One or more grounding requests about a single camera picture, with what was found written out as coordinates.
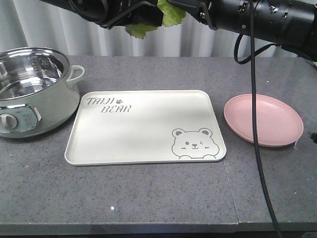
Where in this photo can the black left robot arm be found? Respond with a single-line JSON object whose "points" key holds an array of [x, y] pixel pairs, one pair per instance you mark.
{"points": [[57, 3]]}

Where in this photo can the pink round plate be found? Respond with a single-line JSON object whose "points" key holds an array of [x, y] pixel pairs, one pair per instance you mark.
{"points": [[277, 123]]}

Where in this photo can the cream bear serving tray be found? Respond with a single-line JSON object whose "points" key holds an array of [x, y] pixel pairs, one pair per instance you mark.
{"points": [[137, 127]]}

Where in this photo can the pale green electric cooking pot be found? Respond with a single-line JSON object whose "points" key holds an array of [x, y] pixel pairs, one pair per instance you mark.
{"points": [[38, 91]]}

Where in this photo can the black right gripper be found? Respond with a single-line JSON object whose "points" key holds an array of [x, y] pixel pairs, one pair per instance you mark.
{"points": [[198, 9]]}

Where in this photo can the green lettuce leaf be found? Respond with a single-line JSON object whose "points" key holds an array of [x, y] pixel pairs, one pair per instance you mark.
{"points": [[172, 16]]}

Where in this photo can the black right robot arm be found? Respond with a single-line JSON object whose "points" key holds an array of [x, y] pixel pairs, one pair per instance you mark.
{"points": [[289, 24]]}

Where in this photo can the white pleated curtain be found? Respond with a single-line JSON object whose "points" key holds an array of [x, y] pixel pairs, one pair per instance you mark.
{"points": [[32, 23]]}

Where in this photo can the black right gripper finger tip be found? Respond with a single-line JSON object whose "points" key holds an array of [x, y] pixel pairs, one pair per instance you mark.
{"points": [[314, 137]]}

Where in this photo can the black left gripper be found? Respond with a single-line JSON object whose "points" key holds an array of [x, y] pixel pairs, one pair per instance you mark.
{"points": [[110, 13]]}

